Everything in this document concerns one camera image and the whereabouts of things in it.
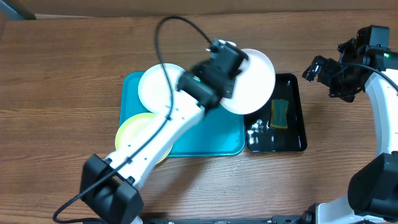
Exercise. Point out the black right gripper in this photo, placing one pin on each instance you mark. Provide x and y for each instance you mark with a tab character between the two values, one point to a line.
328	68

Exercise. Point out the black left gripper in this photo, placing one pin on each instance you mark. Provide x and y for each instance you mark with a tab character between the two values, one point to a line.
228	91

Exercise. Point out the large white plate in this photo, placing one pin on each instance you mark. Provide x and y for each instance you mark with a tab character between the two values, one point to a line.
253	86

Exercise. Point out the green yellow sponge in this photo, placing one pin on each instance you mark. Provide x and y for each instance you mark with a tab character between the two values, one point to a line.
279	109

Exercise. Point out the white plate with stain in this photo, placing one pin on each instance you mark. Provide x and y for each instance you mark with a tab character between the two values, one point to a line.
153	88

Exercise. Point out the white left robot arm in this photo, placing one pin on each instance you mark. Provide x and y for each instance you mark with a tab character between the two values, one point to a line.
110	186

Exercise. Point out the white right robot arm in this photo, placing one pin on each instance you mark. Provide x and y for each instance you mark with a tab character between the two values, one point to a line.
372	191

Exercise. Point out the teal plastic tray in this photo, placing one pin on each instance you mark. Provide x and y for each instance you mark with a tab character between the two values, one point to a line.
219	133

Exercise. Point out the black plastic tray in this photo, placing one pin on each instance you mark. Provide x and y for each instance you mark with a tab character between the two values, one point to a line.
261	137

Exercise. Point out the yellow plate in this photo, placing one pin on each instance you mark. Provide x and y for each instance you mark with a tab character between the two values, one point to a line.
132	130

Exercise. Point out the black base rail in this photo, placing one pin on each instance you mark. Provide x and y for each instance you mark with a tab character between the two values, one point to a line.
278	219

